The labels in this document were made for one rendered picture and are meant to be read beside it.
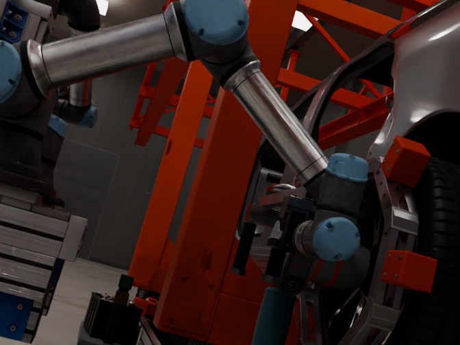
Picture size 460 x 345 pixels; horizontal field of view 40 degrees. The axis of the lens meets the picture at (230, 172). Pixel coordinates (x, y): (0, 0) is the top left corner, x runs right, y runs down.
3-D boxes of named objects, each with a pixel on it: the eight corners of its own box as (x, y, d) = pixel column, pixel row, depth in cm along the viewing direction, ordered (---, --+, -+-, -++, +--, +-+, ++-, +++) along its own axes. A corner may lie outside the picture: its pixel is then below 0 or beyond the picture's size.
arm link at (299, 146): (184, 50, 139) (319, 230, 132) (179, 31, 129) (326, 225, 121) (226, 21, 140) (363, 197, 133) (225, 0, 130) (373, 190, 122)
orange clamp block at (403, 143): (414, 189, 149) (432, 157, 145) (385, 179, 148) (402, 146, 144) (406, 174, 155) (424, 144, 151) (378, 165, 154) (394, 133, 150)
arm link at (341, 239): (369, 220, 110) (357, 267, 108) (344, 221, 120) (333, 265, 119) (327, 207, 108) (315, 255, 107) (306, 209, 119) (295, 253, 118)
